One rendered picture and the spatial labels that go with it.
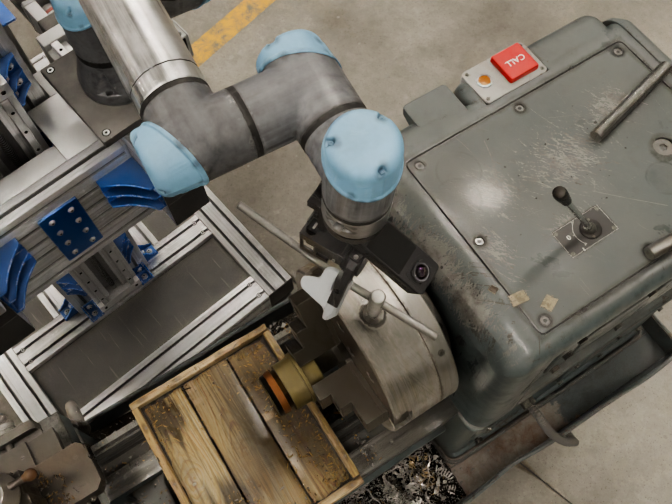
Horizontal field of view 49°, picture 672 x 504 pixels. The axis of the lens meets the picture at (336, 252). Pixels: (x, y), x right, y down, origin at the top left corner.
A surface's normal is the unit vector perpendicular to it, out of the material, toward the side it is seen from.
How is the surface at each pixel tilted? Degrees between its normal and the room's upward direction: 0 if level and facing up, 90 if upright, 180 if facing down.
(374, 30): 0
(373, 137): 6
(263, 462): 0
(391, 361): 34
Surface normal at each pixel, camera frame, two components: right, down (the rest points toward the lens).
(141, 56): -0.18, -0.22
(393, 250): 0.44, 0.00
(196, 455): -0.02, -0.42
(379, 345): 0.19, -0.09
